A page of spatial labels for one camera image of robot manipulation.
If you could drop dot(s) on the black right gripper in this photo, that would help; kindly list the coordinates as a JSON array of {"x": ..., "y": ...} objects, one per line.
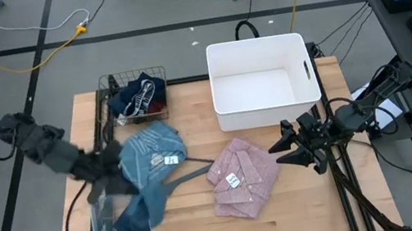
[{"x": 317, "y": 135}]

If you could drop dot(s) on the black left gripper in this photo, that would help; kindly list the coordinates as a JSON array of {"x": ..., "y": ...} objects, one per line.
[{"x": 98, "y": 166}]

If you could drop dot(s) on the teal cloth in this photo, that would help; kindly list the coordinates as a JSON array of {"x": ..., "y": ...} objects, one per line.
[{"x": 155, "y": 202}]

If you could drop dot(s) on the blue denim garment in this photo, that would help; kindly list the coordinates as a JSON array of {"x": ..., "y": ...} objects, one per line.
[{"x": 145, "y": 150}]

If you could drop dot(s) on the maroon cloth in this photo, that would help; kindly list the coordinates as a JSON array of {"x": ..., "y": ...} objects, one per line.
[{"x": 158, "y": 106}]

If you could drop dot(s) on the navy Puma print garment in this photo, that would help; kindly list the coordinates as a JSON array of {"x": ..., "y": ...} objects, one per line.
[{"x": 137, "y": 97}]

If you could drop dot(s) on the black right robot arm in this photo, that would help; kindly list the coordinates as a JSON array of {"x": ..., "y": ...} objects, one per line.
[{"x": 351, "y": 117}]

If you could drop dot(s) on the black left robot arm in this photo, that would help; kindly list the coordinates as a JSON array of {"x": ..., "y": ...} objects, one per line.
[{"x": 41, "y": 146}]

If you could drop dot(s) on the white perforated plastic basket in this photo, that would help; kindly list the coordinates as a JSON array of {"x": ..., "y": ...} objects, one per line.
[{"x": 268, "y": 114}]

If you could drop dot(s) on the pink button-up shirt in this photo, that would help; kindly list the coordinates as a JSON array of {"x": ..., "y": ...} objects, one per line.
[{"x": 251, "y": 191}]

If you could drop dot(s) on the white handwritten paper tag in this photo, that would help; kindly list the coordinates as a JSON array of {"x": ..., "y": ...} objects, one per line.
[
  {"x": 121, "y": 119},
  {"x": 171, "y": 160},
  {"x": 233, "y": 180}
]

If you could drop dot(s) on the white flat board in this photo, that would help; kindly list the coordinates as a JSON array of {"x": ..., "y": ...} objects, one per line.
[{"x": 390, "y": 115}]

